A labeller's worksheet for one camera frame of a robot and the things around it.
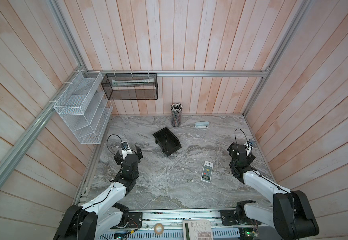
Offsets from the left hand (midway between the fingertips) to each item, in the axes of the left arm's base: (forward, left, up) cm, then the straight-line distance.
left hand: (129, 150), depth 84 cm
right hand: (+3, -67, -1) cm, 67 cm away
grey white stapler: (+29, -47, -12) cm, 57 cm away
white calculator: (-37, -37, -11) cm, 53 cm away
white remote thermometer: (-8, -46, -12) cm, 48 cm away
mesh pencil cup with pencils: (+31, -28, +4) cm, 42 cm away
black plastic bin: (+16, -22, -13) cm, 30 cm away
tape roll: (-36, -20, -13) cm, 43 cm away
